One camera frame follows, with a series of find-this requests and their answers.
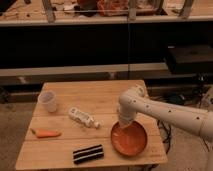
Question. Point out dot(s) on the orange ceramic bowl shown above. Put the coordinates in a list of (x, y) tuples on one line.
[(129, 141)]

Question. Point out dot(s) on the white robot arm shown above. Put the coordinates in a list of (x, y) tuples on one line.
[(193, 120)]

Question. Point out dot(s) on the white plastic bottle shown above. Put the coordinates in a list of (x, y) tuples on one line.
[(83, 118)]

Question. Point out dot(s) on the clear plastic cup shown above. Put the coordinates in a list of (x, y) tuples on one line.
[(48, 100)]

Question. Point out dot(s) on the black white striped block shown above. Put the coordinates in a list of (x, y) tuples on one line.
[(88, 154)]

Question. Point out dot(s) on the orange object on shelf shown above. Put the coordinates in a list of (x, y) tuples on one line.
[(104, 7)]

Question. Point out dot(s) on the orange toy carrot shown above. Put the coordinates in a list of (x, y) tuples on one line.
[(39, 133)]

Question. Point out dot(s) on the black box on shelf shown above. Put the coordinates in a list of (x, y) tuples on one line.
[(190, 59)]

